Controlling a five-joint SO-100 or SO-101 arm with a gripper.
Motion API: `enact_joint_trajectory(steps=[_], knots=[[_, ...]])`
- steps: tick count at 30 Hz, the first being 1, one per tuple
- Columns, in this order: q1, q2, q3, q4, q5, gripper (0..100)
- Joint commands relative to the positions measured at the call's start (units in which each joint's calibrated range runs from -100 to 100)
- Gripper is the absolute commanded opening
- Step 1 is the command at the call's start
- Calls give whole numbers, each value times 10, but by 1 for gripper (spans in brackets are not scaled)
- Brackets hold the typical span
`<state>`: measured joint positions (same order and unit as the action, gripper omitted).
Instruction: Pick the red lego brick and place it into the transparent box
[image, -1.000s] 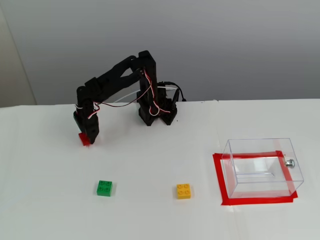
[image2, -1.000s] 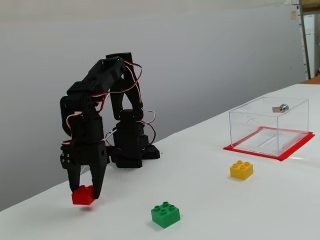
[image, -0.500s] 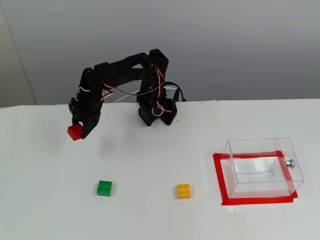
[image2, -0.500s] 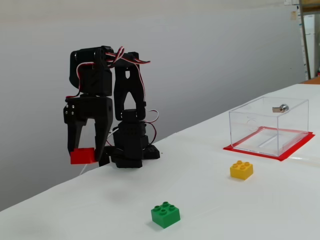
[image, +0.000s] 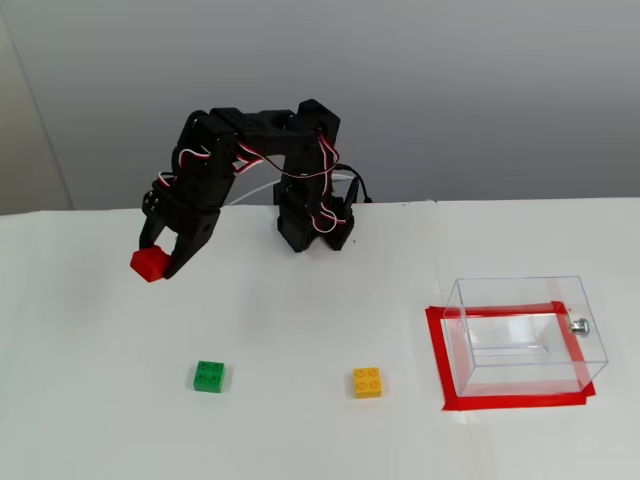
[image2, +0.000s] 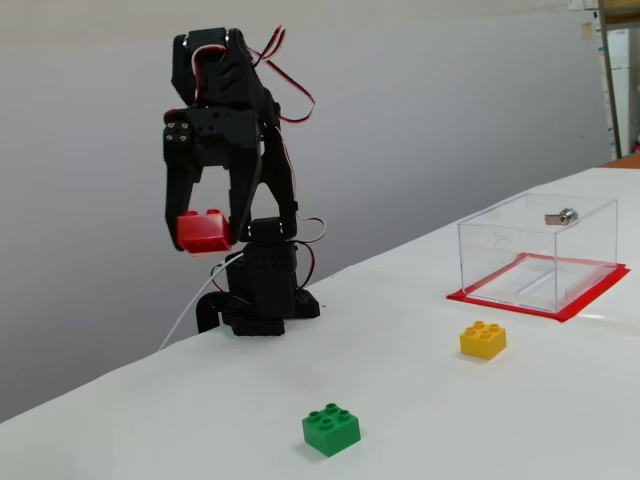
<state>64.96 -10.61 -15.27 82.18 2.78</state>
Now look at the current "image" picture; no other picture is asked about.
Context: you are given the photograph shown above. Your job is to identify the green lego brick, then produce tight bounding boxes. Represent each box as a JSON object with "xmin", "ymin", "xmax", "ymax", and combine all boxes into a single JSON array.
[{"xmin": 192, "ymin": 360, "xmax": 227, "ymax": 395}]

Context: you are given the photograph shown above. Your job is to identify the red white black servo wires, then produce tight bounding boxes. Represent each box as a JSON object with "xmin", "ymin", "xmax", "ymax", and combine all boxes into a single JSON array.
[{"xmin": 157, "ymin": 134, "xmax": 346, "ymax": 234}]

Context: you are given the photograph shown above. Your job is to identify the transparent plastic box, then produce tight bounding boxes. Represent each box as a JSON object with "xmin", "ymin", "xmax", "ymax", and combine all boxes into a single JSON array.
[{"xmin": 443, "ymin": 275, "xmax": 610, "ymax": 399}]

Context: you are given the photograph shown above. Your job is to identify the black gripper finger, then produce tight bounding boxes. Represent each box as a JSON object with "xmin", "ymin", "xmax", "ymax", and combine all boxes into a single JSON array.
[
  {"xmin": 161, "ymin": 208, "xmax": 223, "ymax": 280},
  {"xmin": 139, "ymin": 180, "xmax": 174, "ymax": 250}
]

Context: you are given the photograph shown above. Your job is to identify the white cable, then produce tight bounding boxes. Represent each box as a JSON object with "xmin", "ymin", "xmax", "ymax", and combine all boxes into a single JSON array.
[{"xmin": 223, "ymin": 171, "xmax": 351, "ymax": 206}]

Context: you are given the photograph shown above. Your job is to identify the yellow lego brick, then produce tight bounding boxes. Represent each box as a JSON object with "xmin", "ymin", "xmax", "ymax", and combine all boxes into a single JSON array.
[{"xmin": 352, "ymin": 367, "xmax": 387, "ymax": 400}]

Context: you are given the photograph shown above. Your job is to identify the red lego brick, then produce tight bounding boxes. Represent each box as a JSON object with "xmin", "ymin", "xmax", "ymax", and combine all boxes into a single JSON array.
[{"xmin": 129, "ymin": 244, "xmax": 171, "ymax": 284}]

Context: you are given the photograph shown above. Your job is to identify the red tape frame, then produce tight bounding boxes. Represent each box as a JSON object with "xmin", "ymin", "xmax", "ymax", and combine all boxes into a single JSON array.
[{"xmin": 424, "ymin": 300, "xmax": 597, "ymax": 413}]

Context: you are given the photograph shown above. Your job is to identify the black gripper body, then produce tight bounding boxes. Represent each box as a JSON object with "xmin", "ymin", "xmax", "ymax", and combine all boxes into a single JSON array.
[{"xmin": 167, "ymin": 144, "xmax": 236, "ymax": 215}]

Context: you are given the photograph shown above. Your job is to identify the silver metal box lock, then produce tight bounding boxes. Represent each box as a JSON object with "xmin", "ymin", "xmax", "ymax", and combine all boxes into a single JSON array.
[{"xmin": 566, "ymin": 309, "xmax": 592, "ymax": 337}]

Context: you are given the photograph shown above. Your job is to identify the black power cable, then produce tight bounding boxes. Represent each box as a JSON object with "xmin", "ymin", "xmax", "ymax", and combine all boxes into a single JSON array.
[{"xmin": 333, "ymin": 163, "xmax": 374, "ymax": 222}]

